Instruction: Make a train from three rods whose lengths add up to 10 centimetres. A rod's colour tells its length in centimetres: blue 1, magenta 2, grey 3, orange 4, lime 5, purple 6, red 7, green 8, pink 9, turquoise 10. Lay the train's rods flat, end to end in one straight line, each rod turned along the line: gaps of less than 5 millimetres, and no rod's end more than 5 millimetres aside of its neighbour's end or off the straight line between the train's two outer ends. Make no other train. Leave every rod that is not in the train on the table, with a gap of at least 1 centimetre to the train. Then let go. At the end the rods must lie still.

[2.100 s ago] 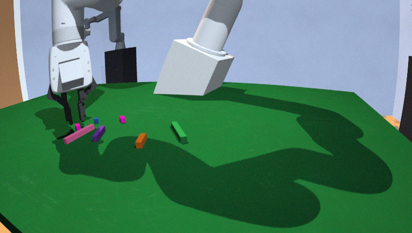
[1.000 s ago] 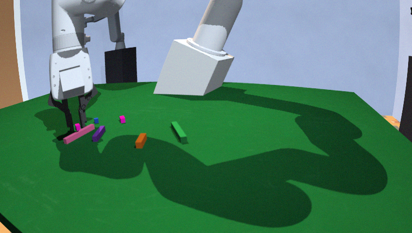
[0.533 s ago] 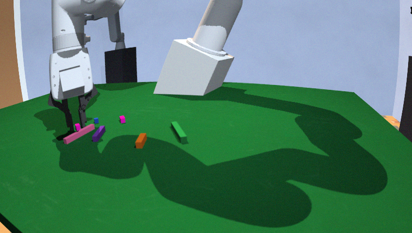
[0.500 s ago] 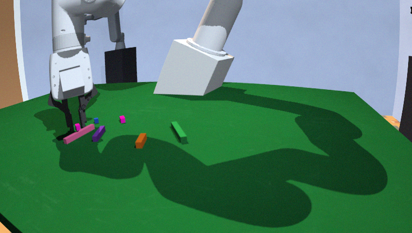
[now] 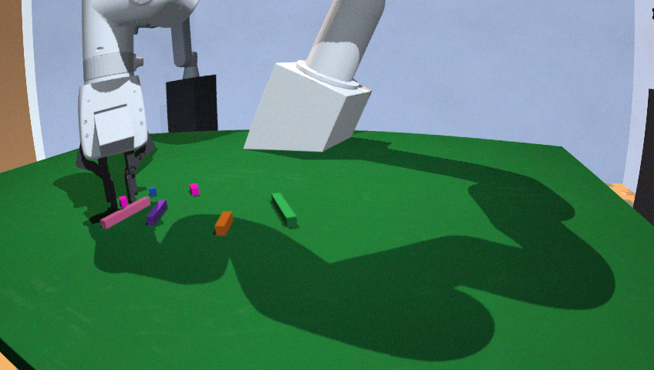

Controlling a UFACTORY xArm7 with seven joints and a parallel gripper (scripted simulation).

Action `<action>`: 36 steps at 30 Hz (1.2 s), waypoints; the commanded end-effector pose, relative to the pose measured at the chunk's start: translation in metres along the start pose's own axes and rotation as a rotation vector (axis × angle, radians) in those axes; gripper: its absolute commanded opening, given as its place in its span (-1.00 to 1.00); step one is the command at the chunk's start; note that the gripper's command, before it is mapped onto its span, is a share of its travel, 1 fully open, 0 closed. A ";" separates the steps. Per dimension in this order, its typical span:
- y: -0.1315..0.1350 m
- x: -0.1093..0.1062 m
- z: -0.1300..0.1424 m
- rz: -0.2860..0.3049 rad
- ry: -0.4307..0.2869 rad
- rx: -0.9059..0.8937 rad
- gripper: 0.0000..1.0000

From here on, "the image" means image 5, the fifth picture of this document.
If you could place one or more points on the purple rod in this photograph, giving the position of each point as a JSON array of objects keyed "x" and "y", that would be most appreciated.
[{"x": 156, "y": 212}]

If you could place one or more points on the green rod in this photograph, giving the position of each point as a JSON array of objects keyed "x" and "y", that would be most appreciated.
[{"x": 284, "y": 210}]

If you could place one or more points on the orange rod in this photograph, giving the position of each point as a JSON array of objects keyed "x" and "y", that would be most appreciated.
[{"x": 223, "y": 224}]

